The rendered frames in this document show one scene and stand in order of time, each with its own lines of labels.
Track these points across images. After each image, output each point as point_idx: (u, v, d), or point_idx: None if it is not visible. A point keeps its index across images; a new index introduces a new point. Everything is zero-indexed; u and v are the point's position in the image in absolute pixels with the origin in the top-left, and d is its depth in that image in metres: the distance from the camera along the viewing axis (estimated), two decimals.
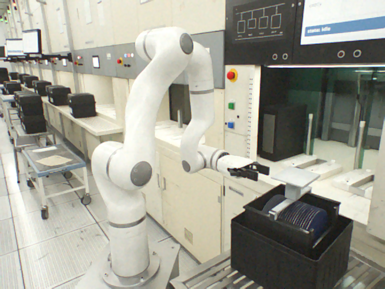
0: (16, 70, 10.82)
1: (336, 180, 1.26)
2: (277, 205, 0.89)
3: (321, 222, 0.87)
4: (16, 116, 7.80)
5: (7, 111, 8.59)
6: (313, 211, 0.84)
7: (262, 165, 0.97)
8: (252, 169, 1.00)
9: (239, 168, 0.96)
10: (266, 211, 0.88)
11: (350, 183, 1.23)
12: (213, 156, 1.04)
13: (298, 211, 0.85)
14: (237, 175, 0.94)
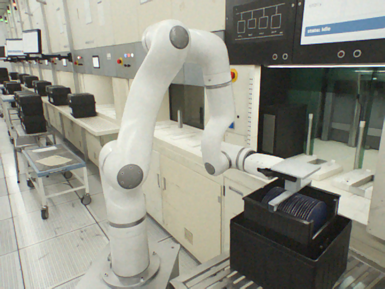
0: (16, 70, 10.82)
1: (336, 180, 1.26)
2: (276, 196, 0.88)
3: (321, 214, 0.87)
4: (16, 116, 7.80)
5: (7, 111, 8.59)
6: (312, 203, 0.83)
7: None
8: None
9: None
10: (266, 203, 0.87)
11: (350, 183, 1.23)
12: (239, 155, 0.95)
13: (297, 203, 0.84)
14: (273, 176, 0.85)
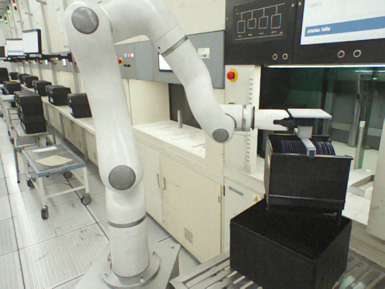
0: (16, 70, 10.82)
1: None
2: (294, 147, 0.85)
3: None
4: (16, 116, 7.80)
5: (7, 111, 8.59)
6: (326, 144, 0.86)
7: None
8: (289, 120, 0.88)
9: (290, 116, 0.83)
10: None
11: (350, 183, 1.23)
12: (246, 112, 0.84)
13: (316, 147, 0.84)
14: (294, 124, 0.82)
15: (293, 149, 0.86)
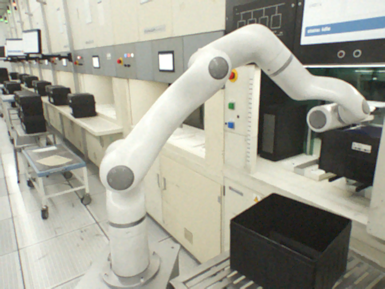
0: (16, 70, 10.82)
1: (336, 180, 1.26)
2: (369, 132, 1.07)
3: None
4: (16, 116, 7.80)
5: (7, 111, 8.59)
6: None
7: None
8: None
9: None
10: None
11: (350, 183, 1.23)
12: None
13: (377, 129, 1.11)
14: None
15: None
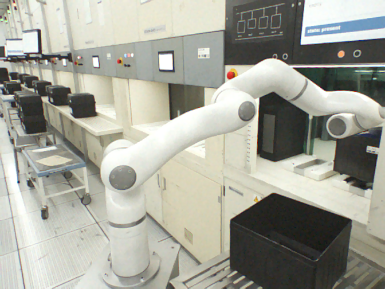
0: (16, 70, 10.82)
1: (336, 180, 1.26)
2: None
3: None
4: (16, 116, 7.80)
5: (7, 111, 8.59)
6: None
7: None
8: None
9: None
10: None
11: (350, 183, 1.23)
12: None
13: None
14: None
15: None
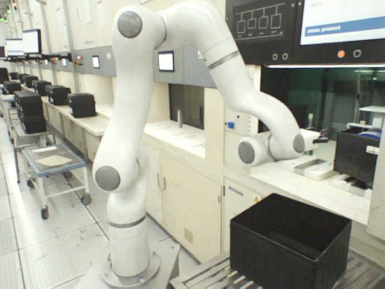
0: (16, 70, 10.82)
1: (336, 180, 1.26)
2: None
3: None
4: (16, 116, 7.80)
5: (7, 111, 8.59)
6: None
7: (309, 128, 0.93)
8: None
9: None
10: None
11: (350, 183, 1.23)
12: None
13: None
14: None
15: None
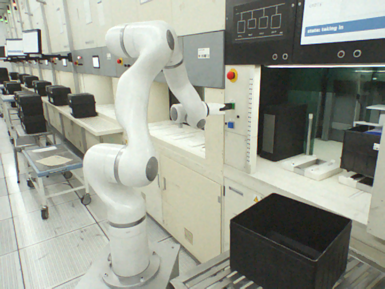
0: (16, 70, 10.82)
1: (343, 177, 1.29)
2: None
3: None
4: (16, 116, 7.80)
5: (7, 111, 8.59)
6: None
7: (226, 103, 1.41)
8: None
9: None
10: None
11: (357, 180, 1.26)
12: (204, 106, 1.29)
13: None
14: None
15: None
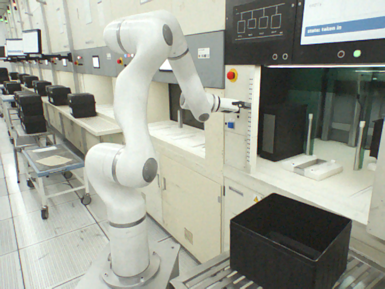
0: (16, 70, 10.82)
1: (372, 164, 1.44)
2: None
3: None
4: (16, 116, 7.80)
5: (7, 111, 8.59)
6: None
7: None
8: None
9: None
10: None
11: None
12: (215, 96, 1.25)
13: None
14: (243, 104, 1.26)
15: None
